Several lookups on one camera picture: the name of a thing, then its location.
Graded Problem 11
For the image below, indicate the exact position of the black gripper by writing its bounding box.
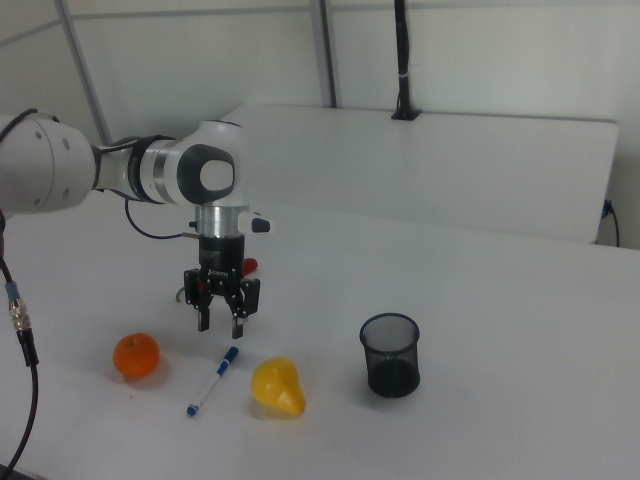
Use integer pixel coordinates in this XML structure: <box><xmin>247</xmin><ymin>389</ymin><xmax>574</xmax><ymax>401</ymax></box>
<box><xmin>182</xmin><ymin>234</ymin><xmax>262</xmax><ymax>341</ymax></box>

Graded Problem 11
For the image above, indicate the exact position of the blue white marker pen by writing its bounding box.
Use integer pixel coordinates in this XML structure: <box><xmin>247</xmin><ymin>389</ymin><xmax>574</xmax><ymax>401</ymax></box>
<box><xmin>186</xmin><ymin>346</ymin><xmax>240</xmax><ymax>418</ymax></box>

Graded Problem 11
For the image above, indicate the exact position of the black mesh pen cup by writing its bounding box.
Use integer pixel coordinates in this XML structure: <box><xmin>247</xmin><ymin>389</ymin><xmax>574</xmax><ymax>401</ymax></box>
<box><xmin>359</xmin><ymin>313</ymin><xmax>422</xmax><ymax>399</ymax></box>

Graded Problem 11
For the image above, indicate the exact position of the red chili pepper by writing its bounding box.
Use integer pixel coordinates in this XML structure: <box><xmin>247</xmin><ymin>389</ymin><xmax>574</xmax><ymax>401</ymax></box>
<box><xmin>173</xmin><ymin>256</ymin><xmax>260</xmax><ymax>304</ymax></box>

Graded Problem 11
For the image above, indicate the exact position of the yellow plastic fruit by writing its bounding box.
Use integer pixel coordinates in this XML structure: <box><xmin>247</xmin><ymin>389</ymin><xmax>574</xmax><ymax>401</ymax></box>
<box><xmin>250</xmin><ymin>356</ymin><xmax>307</xmax><ymax>416</ymax></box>

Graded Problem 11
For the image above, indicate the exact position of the orange fruit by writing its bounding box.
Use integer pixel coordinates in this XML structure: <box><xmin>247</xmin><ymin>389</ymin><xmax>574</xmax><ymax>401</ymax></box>
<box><xmin>112</xmin><ymin>332</ymin><xmax>161</xmax><ymax>378</ymax></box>

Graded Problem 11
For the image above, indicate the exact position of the white side table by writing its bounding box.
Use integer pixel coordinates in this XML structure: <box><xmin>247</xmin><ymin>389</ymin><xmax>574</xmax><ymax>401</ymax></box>
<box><xmin>218</xmin><ymin>103</ymin><xmax>620</xmax><ymax>246</ymax></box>

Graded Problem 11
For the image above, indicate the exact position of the black pole with base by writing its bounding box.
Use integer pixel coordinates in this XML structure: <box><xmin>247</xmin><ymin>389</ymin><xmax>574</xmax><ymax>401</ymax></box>
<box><xmin>390</xmin><ymin>0</ymin><xmax>422</xmax><ymax>121</ymax></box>

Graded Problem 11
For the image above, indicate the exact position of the thin dark arm cable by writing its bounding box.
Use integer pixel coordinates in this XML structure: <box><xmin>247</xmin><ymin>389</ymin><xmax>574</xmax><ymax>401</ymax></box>
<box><xmin>124</xmin><ymin>198</ymin><xmax>199</xmax><ymax>241</ymax></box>

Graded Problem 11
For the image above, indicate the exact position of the black cable with metal connector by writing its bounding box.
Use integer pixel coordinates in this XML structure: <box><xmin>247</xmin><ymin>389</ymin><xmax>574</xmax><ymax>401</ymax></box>
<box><xmin>0</xmin><ymin>209</ymin><xmax>41</xmax><ymax>474</ymax></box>

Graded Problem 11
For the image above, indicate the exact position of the grey partition frame post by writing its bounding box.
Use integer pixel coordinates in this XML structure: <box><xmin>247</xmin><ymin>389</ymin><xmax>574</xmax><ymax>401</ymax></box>
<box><xmin>308</xmin><ymin>0</ymin><xmax>344</xmax><ymax>109</ymax></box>
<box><xmin>56</xmin><ymin>0</ymin><xmax>114</xmax><ymax>146</ymax></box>

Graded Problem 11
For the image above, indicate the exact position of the blue wall cable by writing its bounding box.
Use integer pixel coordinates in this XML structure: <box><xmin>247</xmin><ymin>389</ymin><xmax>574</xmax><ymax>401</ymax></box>
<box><xmin>601</xmin><ymin>198</ymin><xmax>622</xmax><ymax>247</ymax></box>

